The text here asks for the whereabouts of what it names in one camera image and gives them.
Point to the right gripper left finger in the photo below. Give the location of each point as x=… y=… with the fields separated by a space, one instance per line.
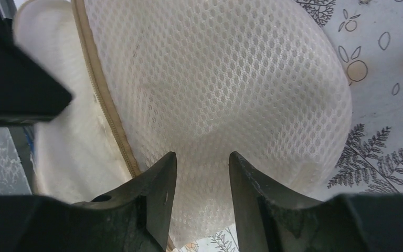
x=132 y=217

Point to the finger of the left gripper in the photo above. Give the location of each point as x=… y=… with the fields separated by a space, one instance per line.
x=28 y=94

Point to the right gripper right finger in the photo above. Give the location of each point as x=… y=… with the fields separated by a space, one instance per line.
x=272 y=217

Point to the white mesh laundry bag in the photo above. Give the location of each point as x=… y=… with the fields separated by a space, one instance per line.
x=117 y=60

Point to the floral tablecloth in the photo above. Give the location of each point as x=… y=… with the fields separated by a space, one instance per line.
x=385 y=87

